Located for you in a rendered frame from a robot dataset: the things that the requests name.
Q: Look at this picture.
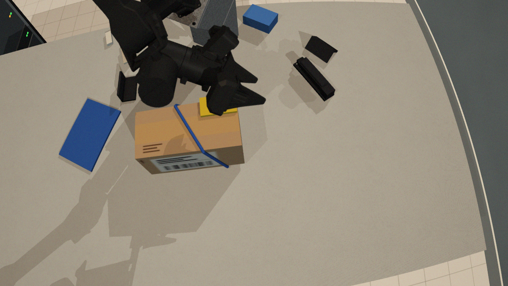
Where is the beige rectangular block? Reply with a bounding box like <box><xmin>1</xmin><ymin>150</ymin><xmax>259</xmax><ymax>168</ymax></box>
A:
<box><xmin>105</xmin><ymin>31</ymin><xmax>113</xmax><ymax>46</ymax></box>

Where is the yellow flat block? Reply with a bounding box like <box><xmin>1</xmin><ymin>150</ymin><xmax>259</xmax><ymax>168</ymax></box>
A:
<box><xmin>199</xmin><ymin>97</ymin><xmax>237</xmax><ymax>117</ymax></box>

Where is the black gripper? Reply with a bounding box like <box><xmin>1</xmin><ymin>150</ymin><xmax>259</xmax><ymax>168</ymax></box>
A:
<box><xmin>178</xmin><ymin>45</ymin><xmax>266</xmax><ymax>116</ymax></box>

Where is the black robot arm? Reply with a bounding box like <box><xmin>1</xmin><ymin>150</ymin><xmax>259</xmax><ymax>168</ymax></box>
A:
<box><xmin>93</xmin><ymin>0</ymin><xmax>239</xmax><ymax>108</ymax></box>

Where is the blue rectangular block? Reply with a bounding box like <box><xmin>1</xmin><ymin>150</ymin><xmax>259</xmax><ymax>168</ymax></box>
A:
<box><xmin>243</xmin><ymin>4</ymin><xmax>278</xmax><ymax>34</ymax></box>

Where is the brown cardboard box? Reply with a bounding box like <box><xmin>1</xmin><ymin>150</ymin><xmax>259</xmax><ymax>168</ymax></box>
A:
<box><xmin>135</xmin><ymin>102</ymin><xmax>244</xmax><ymax>174</ymax></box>

